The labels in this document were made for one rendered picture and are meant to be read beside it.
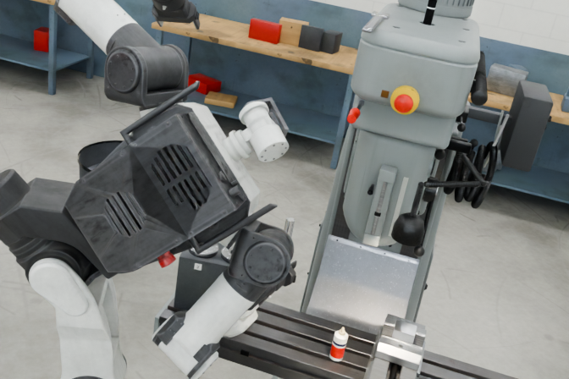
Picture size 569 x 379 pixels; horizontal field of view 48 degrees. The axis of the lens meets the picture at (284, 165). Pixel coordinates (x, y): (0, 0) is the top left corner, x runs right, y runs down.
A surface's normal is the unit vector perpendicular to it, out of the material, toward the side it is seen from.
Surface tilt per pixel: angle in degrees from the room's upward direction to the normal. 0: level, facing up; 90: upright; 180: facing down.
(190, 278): 90
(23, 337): 0
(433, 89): 90
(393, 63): 90
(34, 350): 0
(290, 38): 90
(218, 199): 74
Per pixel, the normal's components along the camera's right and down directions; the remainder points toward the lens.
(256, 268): -0.07, 0.06
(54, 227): 0.10, 0.42
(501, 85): -0.46, 0.29
